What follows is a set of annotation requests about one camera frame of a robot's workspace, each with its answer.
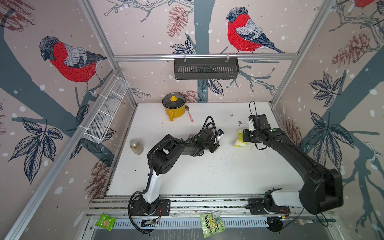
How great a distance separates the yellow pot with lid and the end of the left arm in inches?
13.0

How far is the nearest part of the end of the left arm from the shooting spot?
31.2 inches

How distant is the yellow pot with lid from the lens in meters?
1.06
